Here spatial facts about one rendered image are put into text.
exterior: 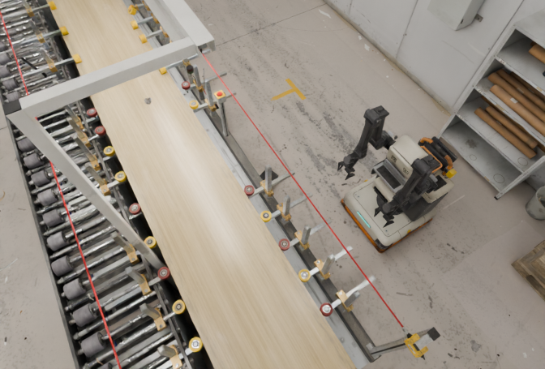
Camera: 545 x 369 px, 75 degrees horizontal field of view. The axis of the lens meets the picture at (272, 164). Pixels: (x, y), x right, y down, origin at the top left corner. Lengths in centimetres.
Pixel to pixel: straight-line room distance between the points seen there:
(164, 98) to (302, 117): 169
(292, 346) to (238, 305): 41
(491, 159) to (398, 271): 164
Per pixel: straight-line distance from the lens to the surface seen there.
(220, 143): 331
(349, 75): 486
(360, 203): 346
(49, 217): 312
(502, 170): 442
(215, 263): 253
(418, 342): 173
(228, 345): 243
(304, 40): 526
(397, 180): 276
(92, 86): 133
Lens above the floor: 331
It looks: 58 degrees down
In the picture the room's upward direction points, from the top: 1 degrees clockwise
